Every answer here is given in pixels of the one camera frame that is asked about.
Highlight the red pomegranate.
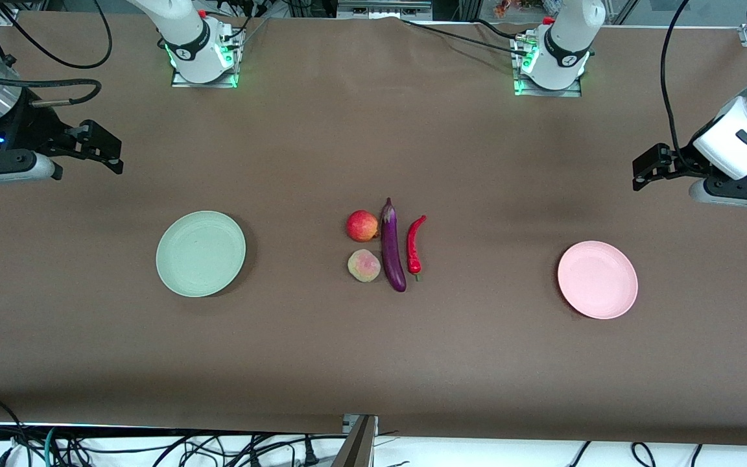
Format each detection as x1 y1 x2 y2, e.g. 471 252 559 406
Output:
346 210 380 243

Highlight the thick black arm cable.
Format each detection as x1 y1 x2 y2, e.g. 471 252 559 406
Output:
0 67 103 108

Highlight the aluminium frame profile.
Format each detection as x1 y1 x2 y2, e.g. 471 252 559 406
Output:
337 0 434 20

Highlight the light green round plate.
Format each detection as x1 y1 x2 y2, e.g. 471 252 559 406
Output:
156 210 247 298

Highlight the pale green pink peach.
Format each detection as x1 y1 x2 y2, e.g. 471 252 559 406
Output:
347 248 382 283

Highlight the thin black looping cable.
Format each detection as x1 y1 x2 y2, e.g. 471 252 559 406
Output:
0 0 113 70

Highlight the long black table cable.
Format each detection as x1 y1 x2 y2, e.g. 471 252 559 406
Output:
399 18 531 56

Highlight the long purple eggplant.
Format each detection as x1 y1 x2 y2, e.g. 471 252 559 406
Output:
380 197 408 293

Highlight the pink round plate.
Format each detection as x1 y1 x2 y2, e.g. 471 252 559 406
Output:
557 241 639 320

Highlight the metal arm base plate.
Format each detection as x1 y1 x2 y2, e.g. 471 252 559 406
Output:
171 26 244 89
511 36 584 99

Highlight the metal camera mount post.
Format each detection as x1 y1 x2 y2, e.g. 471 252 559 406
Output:
333 414 379 467

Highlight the red chili pepper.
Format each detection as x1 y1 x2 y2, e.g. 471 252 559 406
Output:
406 215 427 282

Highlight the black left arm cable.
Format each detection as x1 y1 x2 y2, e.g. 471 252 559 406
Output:
661 0 696 171

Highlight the brown table cover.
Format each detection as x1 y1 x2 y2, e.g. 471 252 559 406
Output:
0 10 747 448

